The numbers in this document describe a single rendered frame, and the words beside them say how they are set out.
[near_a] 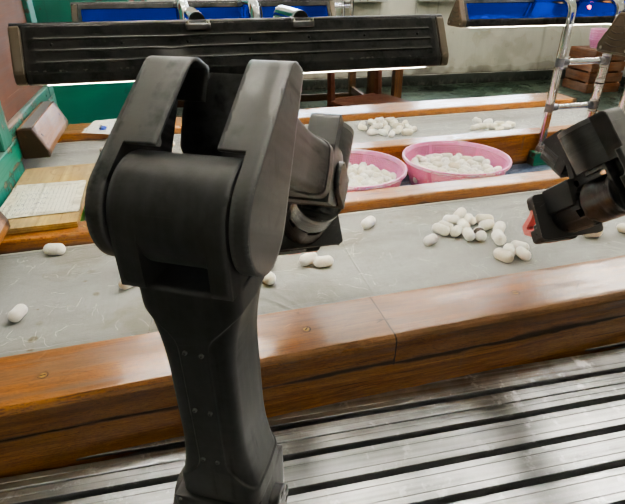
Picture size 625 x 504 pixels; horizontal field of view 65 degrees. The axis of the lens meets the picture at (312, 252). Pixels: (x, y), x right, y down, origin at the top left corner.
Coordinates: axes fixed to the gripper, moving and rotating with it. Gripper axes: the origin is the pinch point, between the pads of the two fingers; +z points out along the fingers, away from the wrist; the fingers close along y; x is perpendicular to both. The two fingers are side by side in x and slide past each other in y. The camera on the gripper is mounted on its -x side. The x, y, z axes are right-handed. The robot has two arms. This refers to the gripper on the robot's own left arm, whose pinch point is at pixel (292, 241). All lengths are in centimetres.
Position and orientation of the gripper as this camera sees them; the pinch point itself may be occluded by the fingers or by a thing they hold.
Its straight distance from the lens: 75.0
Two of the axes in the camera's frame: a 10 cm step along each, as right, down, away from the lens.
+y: -9.7, 1.1, -2.3
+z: -2.0, 2.3, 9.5
